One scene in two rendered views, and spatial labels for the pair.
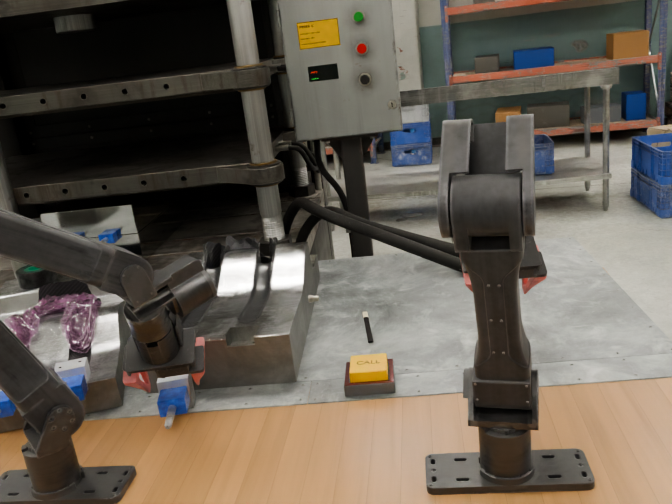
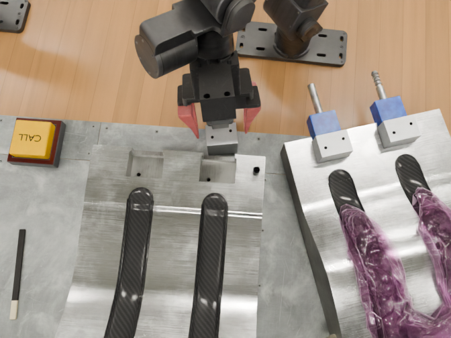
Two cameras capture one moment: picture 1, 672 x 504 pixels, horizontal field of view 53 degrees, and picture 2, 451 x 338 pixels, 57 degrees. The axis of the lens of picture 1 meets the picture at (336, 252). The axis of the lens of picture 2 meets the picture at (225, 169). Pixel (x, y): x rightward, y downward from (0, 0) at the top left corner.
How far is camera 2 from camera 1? 1.26 m
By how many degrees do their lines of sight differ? 87
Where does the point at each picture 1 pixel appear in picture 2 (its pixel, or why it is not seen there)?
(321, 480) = (97, 25)
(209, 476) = not seen: hidden behind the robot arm
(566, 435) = not seen: outside the picture
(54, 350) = (382, 210)
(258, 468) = not seen: hidden behind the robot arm
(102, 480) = (257, 39)
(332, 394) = (77, 131)
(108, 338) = (322, 226)
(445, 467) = (11, 15)
